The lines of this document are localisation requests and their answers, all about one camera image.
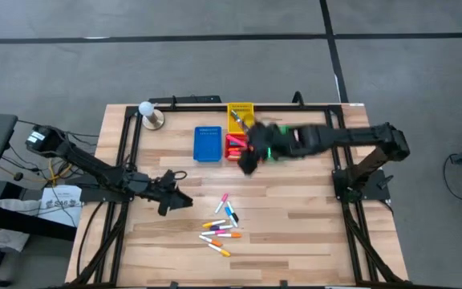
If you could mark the light bulb lamp brass base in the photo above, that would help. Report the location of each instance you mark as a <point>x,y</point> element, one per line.
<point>147,108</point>

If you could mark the blue plastic basket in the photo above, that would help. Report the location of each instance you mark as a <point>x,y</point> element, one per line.
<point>208,143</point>

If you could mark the white plastic bag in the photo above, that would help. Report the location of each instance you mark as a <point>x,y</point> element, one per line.
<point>6,237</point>

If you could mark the red plastic basket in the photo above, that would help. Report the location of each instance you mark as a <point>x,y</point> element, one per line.
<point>225,150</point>

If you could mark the yellow plastic basket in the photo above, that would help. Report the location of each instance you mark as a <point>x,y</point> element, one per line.
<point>247,108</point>

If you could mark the white marker yellow cap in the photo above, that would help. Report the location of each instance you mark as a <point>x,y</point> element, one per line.
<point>220,250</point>
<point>213,223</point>

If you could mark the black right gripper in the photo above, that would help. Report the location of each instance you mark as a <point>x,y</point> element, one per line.
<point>271,140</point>

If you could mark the white marker purple cap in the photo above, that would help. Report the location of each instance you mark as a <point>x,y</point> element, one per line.
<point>221,227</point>

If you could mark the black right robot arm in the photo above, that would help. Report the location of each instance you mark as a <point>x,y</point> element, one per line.
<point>359,138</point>

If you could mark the white marker black cap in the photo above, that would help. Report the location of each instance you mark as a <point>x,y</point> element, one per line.
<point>233,210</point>

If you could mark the black power strip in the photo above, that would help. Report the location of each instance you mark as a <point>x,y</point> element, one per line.
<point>185,99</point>

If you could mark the black aluminium table frame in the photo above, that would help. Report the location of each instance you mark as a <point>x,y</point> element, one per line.
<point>199,107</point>

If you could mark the white paper sheet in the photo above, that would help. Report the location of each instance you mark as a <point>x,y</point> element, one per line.
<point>60,200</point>

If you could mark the small black bracket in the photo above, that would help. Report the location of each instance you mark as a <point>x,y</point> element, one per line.
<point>173,285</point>
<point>283,284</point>

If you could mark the thin green Expo marker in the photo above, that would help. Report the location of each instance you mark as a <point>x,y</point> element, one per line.
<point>237,116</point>

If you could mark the white marker teal cap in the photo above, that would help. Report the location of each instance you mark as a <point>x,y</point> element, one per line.
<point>231,216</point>

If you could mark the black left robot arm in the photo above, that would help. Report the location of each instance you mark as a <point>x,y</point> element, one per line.
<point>90,164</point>

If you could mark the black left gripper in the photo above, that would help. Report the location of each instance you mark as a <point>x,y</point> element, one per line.
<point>163,186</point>

